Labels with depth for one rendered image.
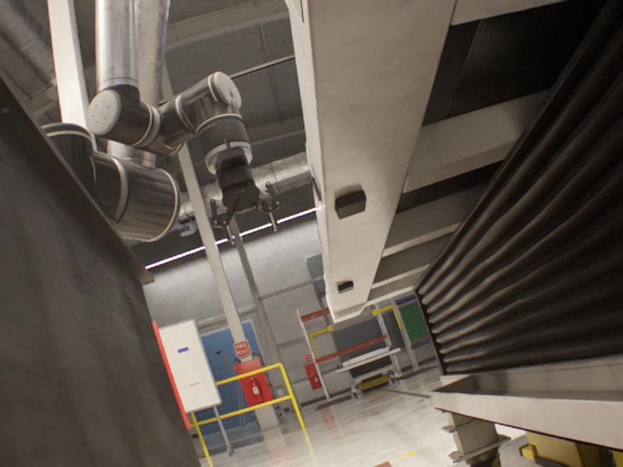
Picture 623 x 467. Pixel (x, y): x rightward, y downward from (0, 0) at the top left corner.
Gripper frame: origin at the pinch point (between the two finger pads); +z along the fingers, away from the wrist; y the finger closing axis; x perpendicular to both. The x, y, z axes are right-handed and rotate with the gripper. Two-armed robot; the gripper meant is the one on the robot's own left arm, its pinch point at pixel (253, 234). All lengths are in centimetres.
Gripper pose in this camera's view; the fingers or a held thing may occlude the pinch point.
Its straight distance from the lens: 131.7
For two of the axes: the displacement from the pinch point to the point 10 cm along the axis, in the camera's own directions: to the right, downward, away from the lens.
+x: 0.7, -2.8, -9.6
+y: -9.4, 2.9, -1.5
